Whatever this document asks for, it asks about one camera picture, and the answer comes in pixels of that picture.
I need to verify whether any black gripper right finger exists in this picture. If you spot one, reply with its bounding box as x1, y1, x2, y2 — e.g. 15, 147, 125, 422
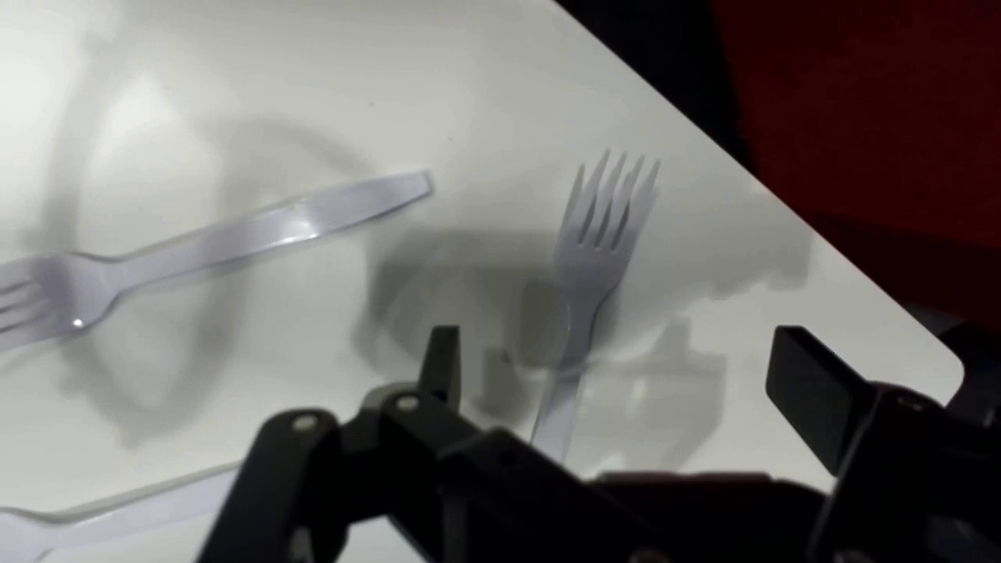
763, 324, 1001, 563

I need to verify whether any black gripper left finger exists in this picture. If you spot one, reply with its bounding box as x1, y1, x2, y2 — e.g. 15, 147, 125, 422
196, 324, 670, 563

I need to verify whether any white plastic knife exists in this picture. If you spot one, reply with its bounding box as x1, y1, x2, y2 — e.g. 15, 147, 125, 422
0, 464, 246, 563

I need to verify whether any white plastic fork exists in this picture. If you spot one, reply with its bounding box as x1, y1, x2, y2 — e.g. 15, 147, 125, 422
0, 169, 437, 357
528, 149, 665, 465

